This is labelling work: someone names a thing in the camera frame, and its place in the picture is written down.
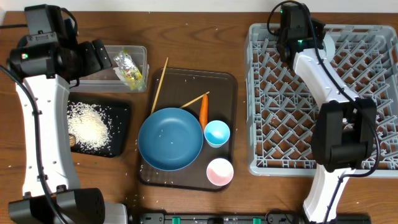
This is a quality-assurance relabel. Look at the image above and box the orange carrot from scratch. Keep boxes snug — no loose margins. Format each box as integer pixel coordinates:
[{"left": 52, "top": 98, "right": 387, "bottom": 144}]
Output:
[{"left": 199, "top": 94, "right": 209, "bottom": 131}]

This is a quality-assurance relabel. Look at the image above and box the black tray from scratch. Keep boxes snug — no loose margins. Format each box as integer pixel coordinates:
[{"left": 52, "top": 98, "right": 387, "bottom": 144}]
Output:
[{"left": 67, "top": 93, "right": 132, "bottom": 158}]

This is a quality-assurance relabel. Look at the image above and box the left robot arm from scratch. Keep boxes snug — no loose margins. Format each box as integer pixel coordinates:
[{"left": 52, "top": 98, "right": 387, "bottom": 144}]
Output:
[{"left": 4, "top": 40, "right": 128, "bottom": 223}]

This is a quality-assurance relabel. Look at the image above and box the grey dishwasher rack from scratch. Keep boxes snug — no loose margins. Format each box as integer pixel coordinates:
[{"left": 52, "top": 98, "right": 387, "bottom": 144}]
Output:
[{"left": 244, "top": 23, "right": 397, "bottom": 178}]

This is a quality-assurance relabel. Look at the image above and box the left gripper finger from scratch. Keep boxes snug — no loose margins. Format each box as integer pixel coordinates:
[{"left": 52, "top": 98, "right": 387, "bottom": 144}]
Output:
[
  {"left": 92, "top": 39, "right": 113, "bottom": 69},
  {"left": 81, "top": 42, "right": 101, "bottom": 76}
]

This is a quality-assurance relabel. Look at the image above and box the dark blue plate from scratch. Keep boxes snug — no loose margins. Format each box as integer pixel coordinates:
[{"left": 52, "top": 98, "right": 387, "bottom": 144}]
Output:
[{"left": 137, "top": 108, "right": 203, "bottom": 171}]

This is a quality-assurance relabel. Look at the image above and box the yellow snack wrapper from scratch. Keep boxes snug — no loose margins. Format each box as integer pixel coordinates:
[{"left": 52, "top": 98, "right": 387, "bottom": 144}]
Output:
[{"left": 113, "top": 49, "right": 144, "bottom": 91}]

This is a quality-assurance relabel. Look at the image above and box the clear plastic bin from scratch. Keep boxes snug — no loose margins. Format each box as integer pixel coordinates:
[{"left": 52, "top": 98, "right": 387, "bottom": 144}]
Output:
[{"left": 70, "top": 45, "right": 149, "bottom": 93}]

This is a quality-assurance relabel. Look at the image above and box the wooden chopstick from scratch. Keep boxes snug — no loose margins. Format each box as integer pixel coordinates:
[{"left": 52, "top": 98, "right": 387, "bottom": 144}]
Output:
[
  {"left": 150, "top": 57, "right": 169, "bottom": 114},
  {"left": 180, "top": 91, "right": 210, "bottom": 109}
]

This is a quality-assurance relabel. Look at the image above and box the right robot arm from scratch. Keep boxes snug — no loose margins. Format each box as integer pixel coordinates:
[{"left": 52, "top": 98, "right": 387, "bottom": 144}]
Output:
[{"left": 277, "top": 16, "right": 380, "bottom": 223}]

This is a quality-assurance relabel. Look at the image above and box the black mounting rail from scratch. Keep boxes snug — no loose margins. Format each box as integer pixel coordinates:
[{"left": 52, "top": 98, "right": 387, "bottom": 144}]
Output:
[{"left": 136, "top": 212, "right": 371, "bottom": 224}]

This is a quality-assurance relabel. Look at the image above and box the light blue bowl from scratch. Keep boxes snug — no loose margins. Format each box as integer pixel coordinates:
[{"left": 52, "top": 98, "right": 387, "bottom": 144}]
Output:
[{"left": 322, "top": 34, "right": 336, "bottom": 62}]

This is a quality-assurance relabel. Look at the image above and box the small pink cup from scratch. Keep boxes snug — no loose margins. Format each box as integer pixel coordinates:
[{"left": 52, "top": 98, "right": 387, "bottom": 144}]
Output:
[{"left": 206, "top": 158, "right": 234, "bottom": 186}]

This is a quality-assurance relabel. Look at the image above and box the white napkin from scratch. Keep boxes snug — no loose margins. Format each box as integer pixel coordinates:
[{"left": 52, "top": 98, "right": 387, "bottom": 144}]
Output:
[{"left": 113, "top": 67, "right": 129, "bottom": 86}]

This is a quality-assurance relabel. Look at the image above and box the brown serving tray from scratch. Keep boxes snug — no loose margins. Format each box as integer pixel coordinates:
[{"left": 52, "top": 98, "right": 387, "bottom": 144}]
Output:
[{"left": 138, "top": 68, "right": 238, "bottom": 192}]

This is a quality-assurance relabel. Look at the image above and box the small blue cup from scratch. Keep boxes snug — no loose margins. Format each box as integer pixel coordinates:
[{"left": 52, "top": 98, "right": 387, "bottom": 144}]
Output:
[{"left": 204, "top": 120, "right": 231, "bottom": 148}]

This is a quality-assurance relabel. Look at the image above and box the pile of white rice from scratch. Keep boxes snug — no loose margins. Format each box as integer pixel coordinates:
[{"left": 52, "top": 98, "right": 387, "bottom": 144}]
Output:
[{"left": 67, "top": 101, "right": 116, "bottom": 154}]

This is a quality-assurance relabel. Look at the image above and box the brown walnut-like food piece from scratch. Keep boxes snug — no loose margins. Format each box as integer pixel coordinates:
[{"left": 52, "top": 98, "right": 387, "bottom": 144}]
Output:
[{"left": 69, "top": 134, "right": 76, "bottom": 147}]

